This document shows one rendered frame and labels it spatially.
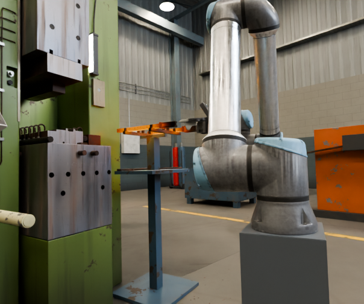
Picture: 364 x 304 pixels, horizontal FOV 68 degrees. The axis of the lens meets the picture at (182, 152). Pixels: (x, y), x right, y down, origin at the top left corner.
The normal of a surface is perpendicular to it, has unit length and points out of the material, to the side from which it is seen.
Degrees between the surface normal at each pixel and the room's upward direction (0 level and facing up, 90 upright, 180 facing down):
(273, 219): 70
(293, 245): 90
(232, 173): 101
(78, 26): 90
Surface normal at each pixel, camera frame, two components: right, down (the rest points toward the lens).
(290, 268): -0.43, -0.03
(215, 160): -0.38, -0.32
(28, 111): 0.84, -0.05
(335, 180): -0.71, -0.01
